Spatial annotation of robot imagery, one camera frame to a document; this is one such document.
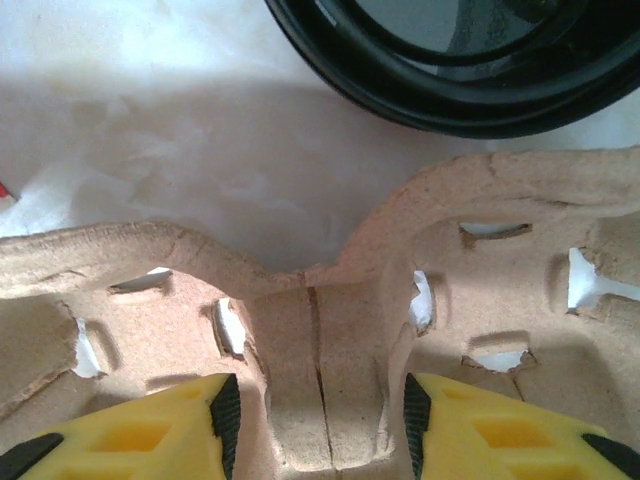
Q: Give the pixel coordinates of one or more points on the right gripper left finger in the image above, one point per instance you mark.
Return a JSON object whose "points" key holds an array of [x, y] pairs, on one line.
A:
{"points": [[125, 440]]}

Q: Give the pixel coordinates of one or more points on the brown pulp cup carrier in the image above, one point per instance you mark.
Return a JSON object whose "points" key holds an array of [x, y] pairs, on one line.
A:
{"points": [[320, 325]]}

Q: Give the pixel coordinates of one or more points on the stack of black plastic lids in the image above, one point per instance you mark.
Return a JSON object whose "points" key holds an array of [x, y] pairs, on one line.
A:
{"points": [[450, 100]]}

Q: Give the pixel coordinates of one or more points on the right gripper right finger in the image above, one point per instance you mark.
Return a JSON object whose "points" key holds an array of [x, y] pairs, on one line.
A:
{"points": [[500, 440]]}

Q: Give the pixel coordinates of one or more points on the printed paper gift bag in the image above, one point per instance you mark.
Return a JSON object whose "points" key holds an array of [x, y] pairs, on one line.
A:
{"points": [[2, 190]]}

